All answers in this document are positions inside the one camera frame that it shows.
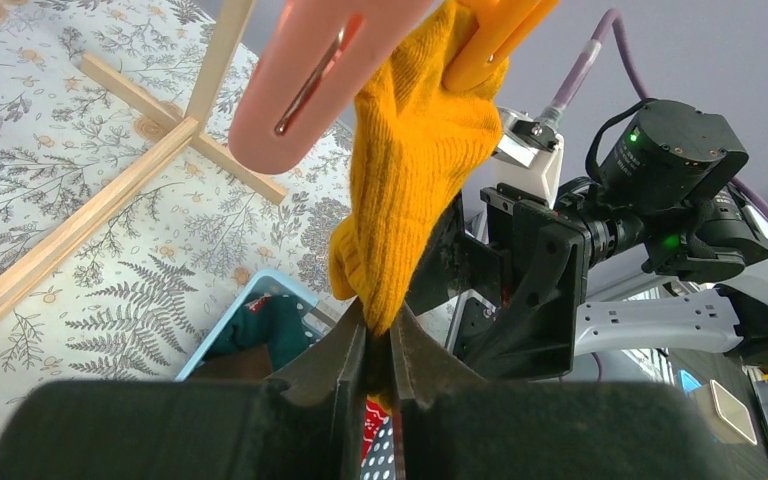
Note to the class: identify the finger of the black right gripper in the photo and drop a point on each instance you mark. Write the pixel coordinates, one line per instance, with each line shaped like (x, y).
(533, 270)

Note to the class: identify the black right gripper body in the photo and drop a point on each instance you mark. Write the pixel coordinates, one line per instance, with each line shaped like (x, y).
(666, 184)

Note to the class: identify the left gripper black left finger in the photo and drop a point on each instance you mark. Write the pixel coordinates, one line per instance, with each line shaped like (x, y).
(305, 421)

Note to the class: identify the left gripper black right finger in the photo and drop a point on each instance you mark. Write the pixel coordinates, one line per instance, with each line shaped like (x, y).
(453, 424)

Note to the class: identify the dark teal sock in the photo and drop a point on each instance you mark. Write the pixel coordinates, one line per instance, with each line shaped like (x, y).
(275, 321)

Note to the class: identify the light blue plastic basket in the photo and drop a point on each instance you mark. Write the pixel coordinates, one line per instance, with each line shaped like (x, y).
(317, 323)

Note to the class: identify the mustard yellow sock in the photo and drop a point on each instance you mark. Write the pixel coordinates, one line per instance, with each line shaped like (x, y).
(415, 145)

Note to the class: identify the dark brown sock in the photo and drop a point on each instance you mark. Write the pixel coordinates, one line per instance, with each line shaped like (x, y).
(253, 364)

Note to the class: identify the red patterned sock pair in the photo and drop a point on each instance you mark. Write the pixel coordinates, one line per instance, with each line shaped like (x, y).
(377, 433)

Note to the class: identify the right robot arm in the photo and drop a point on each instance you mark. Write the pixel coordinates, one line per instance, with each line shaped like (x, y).
(626, 308)

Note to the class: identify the orange clothes peg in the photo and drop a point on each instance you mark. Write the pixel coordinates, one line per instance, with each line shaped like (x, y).
(500, 27)

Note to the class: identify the pink clothes peg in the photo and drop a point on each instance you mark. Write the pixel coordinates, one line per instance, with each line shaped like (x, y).
(320, 55)

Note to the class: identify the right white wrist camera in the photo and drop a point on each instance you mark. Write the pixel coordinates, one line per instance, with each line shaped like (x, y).
(528, 157)

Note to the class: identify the wooden drying rack frame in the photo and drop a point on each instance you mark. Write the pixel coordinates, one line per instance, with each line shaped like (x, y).
(96, 97)

